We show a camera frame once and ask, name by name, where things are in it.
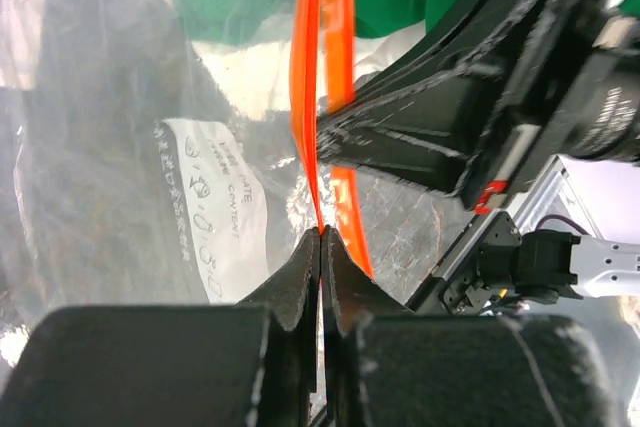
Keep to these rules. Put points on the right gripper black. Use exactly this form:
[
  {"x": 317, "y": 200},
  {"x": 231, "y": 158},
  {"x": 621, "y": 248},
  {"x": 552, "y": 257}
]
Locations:
[{"x": 567, "y": 69}]

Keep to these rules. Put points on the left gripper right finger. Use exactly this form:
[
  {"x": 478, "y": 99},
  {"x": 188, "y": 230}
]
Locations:
[{"x": 388, "y": 366}]

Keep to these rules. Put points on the clear zip top bag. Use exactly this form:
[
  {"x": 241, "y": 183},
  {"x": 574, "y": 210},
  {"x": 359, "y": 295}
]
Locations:
[{"x": 146, "y": 155}]

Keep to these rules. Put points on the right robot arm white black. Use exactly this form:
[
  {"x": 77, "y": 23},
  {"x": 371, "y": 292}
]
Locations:
[{"x": 477, "y": 107}]

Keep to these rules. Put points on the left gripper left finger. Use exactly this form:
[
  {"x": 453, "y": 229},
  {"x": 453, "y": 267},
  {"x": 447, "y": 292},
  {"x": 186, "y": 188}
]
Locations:
[{"x": 248, "y": 364}]

